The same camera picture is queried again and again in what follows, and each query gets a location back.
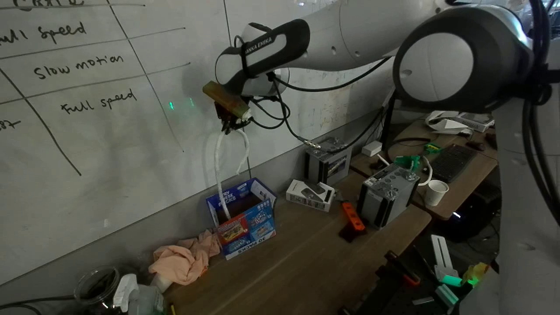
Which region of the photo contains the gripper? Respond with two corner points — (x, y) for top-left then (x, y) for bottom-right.
(214, 101), (249, 135)

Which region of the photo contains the white rope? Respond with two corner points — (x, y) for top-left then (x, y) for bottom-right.
(213, 129), (250, 220)

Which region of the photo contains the blue cardboard box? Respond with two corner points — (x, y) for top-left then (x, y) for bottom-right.
(206, 177), (277, 261)

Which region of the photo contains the grey power supply box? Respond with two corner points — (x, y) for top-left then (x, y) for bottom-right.
(304, 137), (353, 187)
(356, 164), (421, 230)

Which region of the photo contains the white flat product box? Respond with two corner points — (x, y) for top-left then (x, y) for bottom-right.
(286, 179), (336, 213)

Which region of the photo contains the small white box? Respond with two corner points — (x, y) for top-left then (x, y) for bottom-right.
(361, 140), (384, 158)

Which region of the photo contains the white long box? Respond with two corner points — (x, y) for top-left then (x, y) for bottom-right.
(456, 112), (495, 133)

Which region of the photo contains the whiteboard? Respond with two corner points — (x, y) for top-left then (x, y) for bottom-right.
(0, 0), (396, 287)

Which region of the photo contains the peach cloth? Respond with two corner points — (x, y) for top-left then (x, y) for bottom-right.
(148, 229), (222, 286)

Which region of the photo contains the orange block on dark base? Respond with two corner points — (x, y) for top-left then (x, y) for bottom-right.
(339, 201), (368, 243)

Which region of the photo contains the white spray bottle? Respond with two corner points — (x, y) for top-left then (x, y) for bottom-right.
(112, 273), (165, 315)

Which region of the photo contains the glass jar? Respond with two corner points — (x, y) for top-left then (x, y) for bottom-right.
(73, 266), (122, 315)

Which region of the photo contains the white paper cup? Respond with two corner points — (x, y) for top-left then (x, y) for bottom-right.
(423, 179), (450, 207)

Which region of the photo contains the white folded paper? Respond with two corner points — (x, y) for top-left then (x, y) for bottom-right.
(425, 110), (474, 135)

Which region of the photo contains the black clamp with orange tip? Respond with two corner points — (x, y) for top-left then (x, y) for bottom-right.
(384, 249), (421, 288)

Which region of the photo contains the black keyboard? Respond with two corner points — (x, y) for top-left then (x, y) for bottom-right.
(428, 144), (479, 184)

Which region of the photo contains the wooden desk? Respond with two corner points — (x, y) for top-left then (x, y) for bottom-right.
(350, 117), (499, 221)

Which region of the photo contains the white clamp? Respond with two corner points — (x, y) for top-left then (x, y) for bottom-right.
(430, 234), (461, 281)

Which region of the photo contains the black computer tower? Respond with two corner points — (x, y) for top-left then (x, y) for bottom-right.
(441, 183), (502, 244)

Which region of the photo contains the white cable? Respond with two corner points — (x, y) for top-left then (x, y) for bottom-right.
(418, 156), (434, 187)

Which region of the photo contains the black cable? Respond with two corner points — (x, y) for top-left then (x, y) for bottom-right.
(0, 294), (78, 312)

